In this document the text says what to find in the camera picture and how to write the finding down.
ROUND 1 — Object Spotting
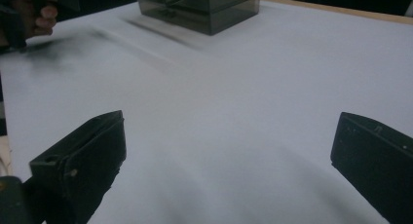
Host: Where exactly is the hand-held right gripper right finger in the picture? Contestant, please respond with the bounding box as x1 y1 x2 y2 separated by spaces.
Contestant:
330 111 413 224

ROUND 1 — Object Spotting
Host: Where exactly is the smoky transparent plastic box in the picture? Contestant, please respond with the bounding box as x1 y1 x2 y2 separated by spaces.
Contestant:
106 0 261 36

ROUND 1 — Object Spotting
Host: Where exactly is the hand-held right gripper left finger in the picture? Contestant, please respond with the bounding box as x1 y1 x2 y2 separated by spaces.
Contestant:
28 109 128 224

